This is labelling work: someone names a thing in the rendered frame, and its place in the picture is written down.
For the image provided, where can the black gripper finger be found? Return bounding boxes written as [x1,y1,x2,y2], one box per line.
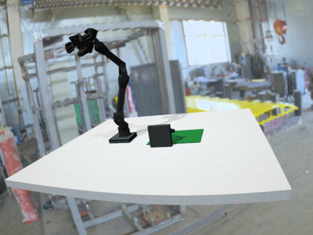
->
[69,38,77,48]
[69,34,83,44]

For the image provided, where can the green circuit board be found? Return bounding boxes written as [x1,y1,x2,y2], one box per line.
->
[171,129,203,144]

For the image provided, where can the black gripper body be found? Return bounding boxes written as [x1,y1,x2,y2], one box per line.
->
[65,28,93,53]

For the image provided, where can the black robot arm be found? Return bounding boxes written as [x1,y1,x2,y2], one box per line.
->
[77,28,130,138]

